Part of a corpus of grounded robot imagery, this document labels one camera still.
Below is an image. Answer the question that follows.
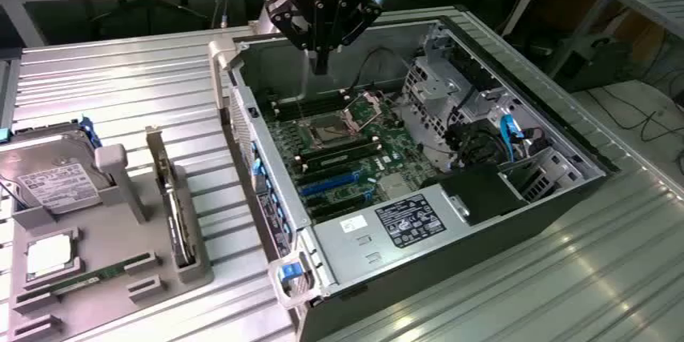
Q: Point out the graphics card with metal bracket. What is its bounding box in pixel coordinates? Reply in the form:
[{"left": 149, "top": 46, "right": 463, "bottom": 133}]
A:
[{"left": 144, "top": 125, "right": 201, "bottom": 276}]

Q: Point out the metal socket cover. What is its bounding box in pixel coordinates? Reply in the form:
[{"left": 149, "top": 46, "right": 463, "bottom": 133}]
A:
[{"left": 341, "top": 91, "right": 387, "bottom": 135}]

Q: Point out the black RAM slot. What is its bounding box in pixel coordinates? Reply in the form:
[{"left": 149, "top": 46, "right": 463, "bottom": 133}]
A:
[
  {"left": 268, "top": 91, "right": 347, "bottom": 110},
  {"left": 271, "top": 99, "right": 349, "bottom": 119}
]

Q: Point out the metal disk bay cage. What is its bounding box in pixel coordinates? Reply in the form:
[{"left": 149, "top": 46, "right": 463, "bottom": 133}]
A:
[{"left": 400, "top": 23, "right": 515, "bottom": 159}]

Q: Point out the black office chair base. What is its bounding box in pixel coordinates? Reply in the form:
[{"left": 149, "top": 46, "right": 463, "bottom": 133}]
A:
[{"left": 84, "top": 0, "right": 211, "bottom": 38}]

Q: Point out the CPU socket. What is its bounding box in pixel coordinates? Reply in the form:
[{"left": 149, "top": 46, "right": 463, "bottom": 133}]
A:
[{"left": 305, "top": 115, "right": 357, "bottom": 149}]

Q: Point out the green motherboard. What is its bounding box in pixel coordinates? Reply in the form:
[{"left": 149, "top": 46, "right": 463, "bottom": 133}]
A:
[{"left": 264, "top": 85, "right": 445, "bottom": 225}]

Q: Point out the RAM stick with white label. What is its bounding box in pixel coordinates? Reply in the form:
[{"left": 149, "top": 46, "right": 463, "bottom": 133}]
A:
[{"left": 296, "top": 140, "right": 384, "bottom": 171}]

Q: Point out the blue expansion slot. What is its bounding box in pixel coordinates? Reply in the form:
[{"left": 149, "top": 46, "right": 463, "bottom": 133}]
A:
[{"left": 297, "top": 171, "right": 361, "bottom": 197}]

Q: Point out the silver chipset heatsink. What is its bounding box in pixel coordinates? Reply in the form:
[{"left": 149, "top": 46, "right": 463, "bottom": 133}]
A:
[{"left": 379, "top": 175, "right": 416, "bottom": 197}]

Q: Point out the black box under table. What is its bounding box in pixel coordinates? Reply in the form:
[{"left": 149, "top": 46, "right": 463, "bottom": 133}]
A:
[{"left": 555, "top": 36, "right": 635, "bottom": 93}]

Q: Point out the black expansion slot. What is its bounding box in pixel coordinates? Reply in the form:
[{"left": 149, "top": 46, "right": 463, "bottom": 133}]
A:
[{"left": 307, "top": 192, "right": 371, "bottom": 219}]

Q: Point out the black plastic shroud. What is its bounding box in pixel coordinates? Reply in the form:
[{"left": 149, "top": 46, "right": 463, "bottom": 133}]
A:
[{"left": 419, "top": 163, "right": 528, "bottom": 227}]

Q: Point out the metal slat side table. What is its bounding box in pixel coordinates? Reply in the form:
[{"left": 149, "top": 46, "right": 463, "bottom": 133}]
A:
[{"left": 573, "top": 0, "right": 684, "bottom": 78}]

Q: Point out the white round table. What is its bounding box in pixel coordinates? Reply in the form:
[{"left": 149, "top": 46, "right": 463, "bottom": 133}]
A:
[{"left": 568, "top": 79, "right": 684, "bottom": 183}]

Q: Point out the grey power supply unit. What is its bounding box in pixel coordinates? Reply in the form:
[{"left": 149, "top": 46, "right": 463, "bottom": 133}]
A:
[{"left": 313, "top": 191, "right": 472, "bottom": 285}]

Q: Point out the silver hard disk drive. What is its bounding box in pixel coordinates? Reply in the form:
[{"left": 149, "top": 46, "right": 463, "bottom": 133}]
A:
[{"left": 0, "top": 125, "right": 116, "bottom": 215}]

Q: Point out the open black PC case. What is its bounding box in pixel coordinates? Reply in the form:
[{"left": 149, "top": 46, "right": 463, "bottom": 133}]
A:
[{"left": 207, "top": 5, "right": 623, "bottom": 342}]

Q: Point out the grey parts rack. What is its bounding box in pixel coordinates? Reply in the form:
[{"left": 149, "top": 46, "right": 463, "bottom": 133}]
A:
[{"left": 8, "top": 144, "right": 216, "bottom": 341}]

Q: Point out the silver CPU chip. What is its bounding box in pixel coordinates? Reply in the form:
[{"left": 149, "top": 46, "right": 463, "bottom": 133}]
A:
[{"left": 24, "top": 235, "right": 75, "bottom": 278}]

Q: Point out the green loose RAM stick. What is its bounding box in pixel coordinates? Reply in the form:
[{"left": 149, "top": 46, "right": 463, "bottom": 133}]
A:
[{"left": 15, "top": 252, "right": 152, "bottom": 305}]

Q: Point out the black looped wire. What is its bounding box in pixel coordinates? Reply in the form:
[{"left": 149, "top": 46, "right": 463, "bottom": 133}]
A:
[{"left": 356, "top": 47, "right": 412, "bottom": 91}]

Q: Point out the black power wire bundle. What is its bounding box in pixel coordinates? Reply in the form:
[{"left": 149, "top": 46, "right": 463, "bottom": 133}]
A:
[{"left": 444, "top": 119, "right": 507, "bottom": 167}]

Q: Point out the blue disk wire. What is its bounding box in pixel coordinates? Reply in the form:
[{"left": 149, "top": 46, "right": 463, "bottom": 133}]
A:
[{"left": 499, "top": 113, "right": 523, "bottom": 165}]

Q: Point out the blue disk carrier bracket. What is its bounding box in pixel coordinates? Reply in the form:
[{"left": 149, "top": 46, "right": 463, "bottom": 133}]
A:
[{"left": 73, "top": 116, "right": 104, "bottom": 149}]

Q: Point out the grey metal side frame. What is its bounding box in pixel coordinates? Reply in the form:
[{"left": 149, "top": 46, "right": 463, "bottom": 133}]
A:
[{"left": 0, "top": 47, "right": 24, "bottom": 131}]

